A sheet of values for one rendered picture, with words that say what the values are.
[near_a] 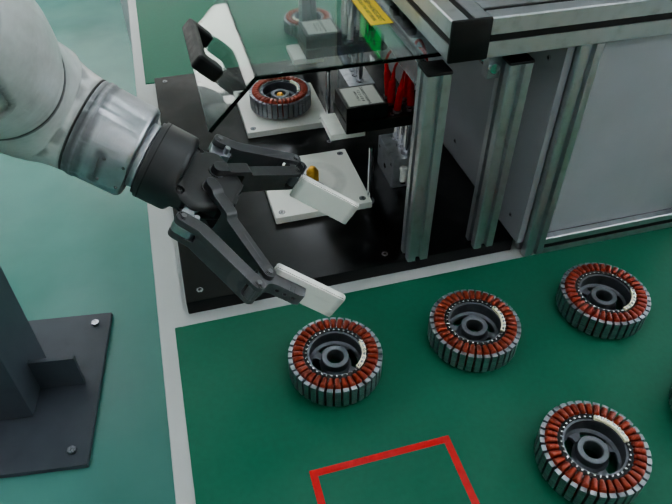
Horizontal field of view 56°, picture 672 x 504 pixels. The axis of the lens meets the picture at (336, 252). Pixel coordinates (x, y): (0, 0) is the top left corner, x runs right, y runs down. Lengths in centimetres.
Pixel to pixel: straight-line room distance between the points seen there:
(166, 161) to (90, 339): 135
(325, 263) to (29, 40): 55
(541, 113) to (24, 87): 60
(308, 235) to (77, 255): 135
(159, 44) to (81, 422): 93
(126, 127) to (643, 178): 71
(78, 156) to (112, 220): 170
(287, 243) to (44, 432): 100
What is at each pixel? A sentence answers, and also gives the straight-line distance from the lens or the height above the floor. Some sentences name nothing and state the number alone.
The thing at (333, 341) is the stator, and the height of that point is 77.
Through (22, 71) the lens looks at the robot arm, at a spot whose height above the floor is 120.
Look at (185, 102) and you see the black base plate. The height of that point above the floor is 77.
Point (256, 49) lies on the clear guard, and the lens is 74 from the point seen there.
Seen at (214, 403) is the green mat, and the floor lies 75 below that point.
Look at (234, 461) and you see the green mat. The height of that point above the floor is 75.
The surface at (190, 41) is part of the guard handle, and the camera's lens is 79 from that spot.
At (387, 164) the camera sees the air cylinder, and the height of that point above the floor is 80.
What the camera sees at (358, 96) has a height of 92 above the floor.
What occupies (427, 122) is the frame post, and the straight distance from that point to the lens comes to 75.
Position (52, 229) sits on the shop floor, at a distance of 231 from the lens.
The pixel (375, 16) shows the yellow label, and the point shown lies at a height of 107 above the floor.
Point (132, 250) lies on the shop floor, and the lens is 214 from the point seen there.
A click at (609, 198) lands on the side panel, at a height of 82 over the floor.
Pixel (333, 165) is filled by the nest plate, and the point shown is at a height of 78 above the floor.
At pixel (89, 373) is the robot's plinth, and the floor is 2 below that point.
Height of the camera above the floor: 138
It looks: 43 degrees down
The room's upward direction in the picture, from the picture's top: straight up
